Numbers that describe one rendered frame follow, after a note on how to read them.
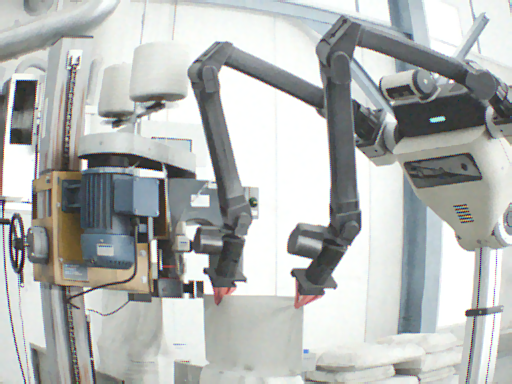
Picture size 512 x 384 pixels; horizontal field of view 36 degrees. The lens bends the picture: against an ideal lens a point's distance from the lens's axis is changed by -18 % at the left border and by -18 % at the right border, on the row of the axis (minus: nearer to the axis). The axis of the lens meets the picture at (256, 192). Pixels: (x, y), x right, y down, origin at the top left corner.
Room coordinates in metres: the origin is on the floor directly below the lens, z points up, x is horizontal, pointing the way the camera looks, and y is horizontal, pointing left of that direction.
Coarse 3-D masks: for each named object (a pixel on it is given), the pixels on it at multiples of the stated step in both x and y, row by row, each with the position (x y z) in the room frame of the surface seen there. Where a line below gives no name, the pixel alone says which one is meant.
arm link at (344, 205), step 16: (320, 64) 1.85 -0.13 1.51; (336, 64) 1.76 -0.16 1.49; (336, 80) 1.78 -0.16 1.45; (352, 80) 1.79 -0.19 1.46; (336, 96) 1.83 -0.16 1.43; (336, 112) 1.85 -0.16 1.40; (352, 112) 1.86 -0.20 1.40; (336, 128) 1.87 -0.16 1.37; (352, 128) 1.87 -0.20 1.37; (336, 144) 1.88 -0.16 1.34; (352, 144) 1.89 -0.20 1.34; (336, 160) 1.90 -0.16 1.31; (352, 160) 1.91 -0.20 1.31; (336, 176) 1.92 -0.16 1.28; (352, 176) 1.93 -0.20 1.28; (336, 192) 1.94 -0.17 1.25; (352, 192) 1.94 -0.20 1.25; (336, 208) 1.95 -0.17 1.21; (352, 208) 1.95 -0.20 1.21; (336, 224) 1.97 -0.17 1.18
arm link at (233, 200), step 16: (208, 80) 2.19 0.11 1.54; (208, 96) 2.23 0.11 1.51; (208, 112) 2.24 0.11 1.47; (208, 128) 2.26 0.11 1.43; (224, 128) 2.27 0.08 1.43; (208, 144) 2.29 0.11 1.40; (224, 144) 2.28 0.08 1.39; (224, 160) 2.29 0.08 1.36; (224, 176) 2.30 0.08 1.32; (224, 192) 2.31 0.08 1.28; (240, 192) 2.32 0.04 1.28; (224, 208) 2.37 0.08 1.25; (240, 208) 2.33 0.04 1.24
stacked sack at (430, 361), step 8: (440, 352) 5.58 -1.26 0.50; (448, 352) 5.53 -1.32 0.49; (456, 352) 5.56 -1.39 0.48; (416, 360) 5.42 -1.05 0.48; (424, 360) 5.36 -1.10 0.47; (432, 360) 5.38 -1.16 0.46; (440, 360) 5.43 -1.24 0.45; (448, 360) 5.49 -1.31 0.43; (456, 360) 5.54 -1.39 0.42; (400, 368) 5.47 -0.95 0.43; (408, 368) 5.41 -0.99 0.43; (416, 368) 5.36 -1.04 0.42; (424, 368) 5.34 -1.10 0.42; (432, 368) 5.39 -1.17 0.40; (440, 368) 5.50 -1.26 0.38
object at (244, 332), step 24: (216, 312) 2.46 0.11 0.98; (240, 312) 2.27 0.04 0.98; (264, 312) 2.21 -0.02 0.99; (288, 312) 2.16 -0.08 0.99; (216, 336) 2.47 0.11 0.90; (240, 336) 2.28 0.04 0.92; (264, 336) 2.21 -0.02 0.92; (288, 336) 2.16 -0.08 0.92; (216, 360) 2.47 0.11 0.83; (240, 360) 2.28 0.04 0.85; (264, 360) 2.21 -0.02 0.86; (288, 360) 2.15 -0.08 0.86
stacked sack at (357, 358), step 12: (348, 348) 5.28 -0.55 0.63; (360, 348) 5.25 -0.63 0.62; (372, 348) 5.21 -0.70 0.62; (384, 348) 5.24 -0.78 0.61; (396, 348) 5.19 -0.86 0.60; (408, 348) 5.24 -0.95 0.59; (420, 348) 5.29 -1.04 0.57; (324, 360) 5.25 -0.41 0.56; (336, 360) 5.15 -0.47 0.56; (348, 360) 5.06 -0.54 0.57; (360, 360) 5.00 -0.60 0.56; (372, 360) 5.06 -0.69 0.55; (384, 360) 5.11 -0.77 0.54; (396, 360) 5.18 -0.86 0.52; (408, 360) 5.30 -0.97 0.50
